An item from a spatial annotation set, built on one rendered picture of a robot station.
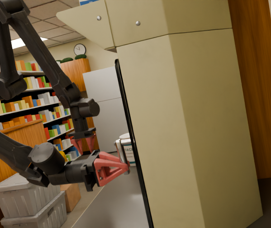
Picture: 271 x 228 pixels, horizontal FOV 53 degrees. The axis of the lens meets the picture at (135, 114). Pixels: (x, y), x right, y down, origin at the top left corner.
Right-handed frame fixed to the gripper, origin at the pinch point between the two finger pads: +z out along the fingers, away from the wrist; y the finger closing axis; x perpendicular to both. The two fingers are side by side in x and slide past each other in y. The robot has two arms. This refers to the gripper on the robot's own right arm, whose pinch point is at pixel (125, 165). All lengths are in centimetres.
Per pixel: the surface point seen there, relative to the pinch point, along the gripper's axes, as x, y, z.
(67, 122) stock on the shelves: 99, 426, -244
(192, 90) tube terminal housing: -15.7, -1.1, 18.6
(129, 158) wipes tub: 26, 60, -18
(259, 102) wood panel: -1.1, 31.6, 38.2
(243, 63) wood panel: -14, 34, 35
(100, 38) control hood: -30.0, -1.5, 1.9
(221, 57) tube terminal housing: -20.2, 7.2, 26.0
